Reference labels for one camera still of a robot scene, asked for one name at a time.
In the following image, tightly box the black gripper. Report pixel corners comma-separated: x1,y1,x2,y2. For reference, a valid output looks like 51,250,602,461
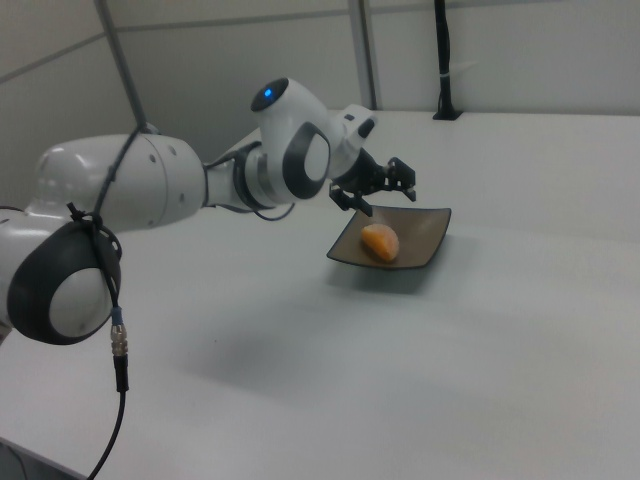
328,148,419,218

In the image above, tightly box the black camera stand pole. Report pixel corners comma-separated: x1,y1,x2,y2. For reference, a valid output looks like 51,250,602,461
431,0,465,121

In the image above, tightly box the orange bread roll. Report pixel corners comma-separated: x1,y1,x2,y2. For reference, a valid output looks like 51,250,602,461
360,223,402,263

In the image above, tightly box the square brown ceramic plate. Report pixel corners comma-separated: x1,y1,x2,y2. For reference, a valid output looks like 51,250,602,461
325,204,453,272

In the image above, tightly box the black cable with metal connector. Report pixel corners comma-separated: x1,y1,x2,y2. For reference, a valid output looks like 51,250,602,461
67,122,161,480

